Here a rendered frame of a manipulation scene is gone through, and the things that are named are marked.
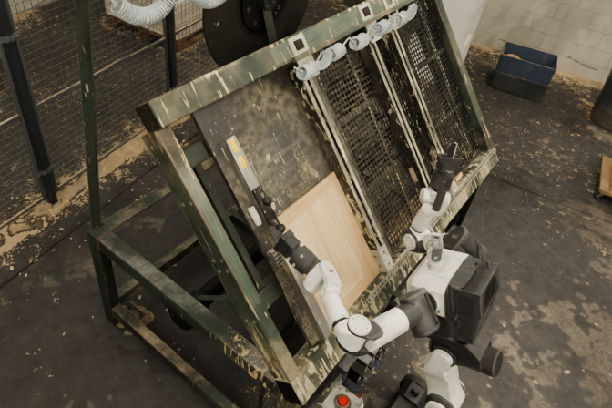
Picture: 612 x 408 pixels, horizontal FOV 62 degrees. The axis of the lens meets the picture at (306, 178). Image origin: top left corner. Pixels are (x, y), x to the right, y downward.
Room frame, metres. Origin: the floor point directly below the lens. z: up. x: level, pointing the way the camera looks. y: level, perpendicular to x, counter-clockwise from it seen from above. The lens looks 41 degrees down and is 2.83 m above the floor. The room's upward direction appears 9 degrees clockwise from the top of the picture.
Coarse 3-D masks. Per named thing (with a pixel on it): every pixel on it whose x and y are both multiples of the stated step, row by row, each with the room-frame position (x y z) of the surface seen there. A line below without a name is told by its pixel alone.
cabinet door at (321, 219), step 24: (312, 192) 1.66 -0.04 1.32; (336, 192) 1.75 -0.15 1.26; (288, 216) 1.50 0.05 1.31; (312, 216) 1.59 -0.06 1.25; (336, 216) 1.67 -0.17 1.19; (312, 240) 1.51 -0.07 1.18; (336, 240) 1.59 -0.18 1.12; (360, 240) 1.68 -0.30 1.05; (336, 264) 1.51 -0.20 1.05; (360, 264) 1.59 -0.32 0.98; (360, 288) 1.51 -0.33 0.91
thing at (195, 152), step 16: (416, 16) 3.07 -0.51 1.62; (336, 64) 2.31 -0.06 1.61; (192, 144) 1.50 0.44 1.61; (192, 160) 1.44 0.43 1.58; (208, 192) 1.41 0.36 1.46; (384, 192) 2.03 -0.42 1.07; (224, 224) 1.36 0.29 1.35; (240, 240) 1.36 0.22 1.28; (240, 256) 1.32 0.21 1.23; (256, 272) 1.30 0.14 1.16; (256, 288) 1.27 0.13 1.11; (272, 288) 1.29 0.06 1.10
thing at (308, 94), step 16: (304, 48) 2.01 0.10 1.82; (320, 64) 1.93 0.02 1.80; (304, 80) 1.95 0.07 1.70; (304, 96) 1.94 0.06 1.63; (320, 112) 1.91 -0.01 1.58; (320, 128) 1.88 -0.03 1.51; (320, 144) 1.87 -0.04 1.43; (336, 144) 1.87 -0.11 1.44; (336, 160) 1.82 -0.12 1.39; (336, 176) 1.81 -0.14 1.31; (352, 176) 1.82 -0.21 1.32; (352, 192) 1.76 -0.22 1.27; (352, 208) 1.75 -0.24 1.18; (368, 208) 1.77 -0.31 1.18; (368, 224) 1.71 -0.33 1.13; (368, 240) 1.69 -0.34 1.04; (384, 256) 1.66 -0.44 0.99
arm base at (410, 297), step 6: (420, 288) 1.22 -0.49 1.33; (408, 294) 1.18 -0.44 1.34; (414, 294) 1.15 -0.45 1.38; (420, 294) 1.15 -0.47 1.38; (426, 294) 1.19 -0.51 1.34; (402, 300) 1.14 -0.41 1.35; (408, 300) 1.13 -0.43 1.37; (414, 300) 1.13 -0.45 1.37; (426, 300) 1.18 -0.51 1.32; (432, 306) 1.16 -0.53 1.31; (432, 312) 1.15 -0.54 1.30; (438, 324) 1.11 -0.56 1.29; (432, 330) 1.06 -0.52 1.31; (414, 336) 1.06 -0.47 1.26; (420, 336) 1.05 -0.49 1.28; (426, 336) 1.05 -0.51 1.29
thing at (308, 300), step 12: (228, 144) 1.52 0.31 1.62; (228, 156) 1.51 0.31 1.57; (240, 168) 1.48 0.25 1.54; (240, 180) 1.48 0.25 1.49; (252, 180) 1.48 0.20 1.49; (252, 204) 1.44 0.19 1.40; (264, 228) 1.41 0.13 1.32; (276, 240) 1.38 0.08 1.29; (288, 264) 1.34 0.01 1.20; (288, 276) 1.33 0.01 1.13; (300, 276) 1.33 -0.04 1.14; (300, 288) 1.30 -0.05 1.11; (300, 300) 1.29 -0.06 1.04; (312, 300) 1.30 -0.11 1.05; (312, 312) 1.26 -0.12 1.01; (312, 324) 1.25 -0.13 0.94; (324, 324) 1.25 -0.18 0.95; (324, 336) 1.22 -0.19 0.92
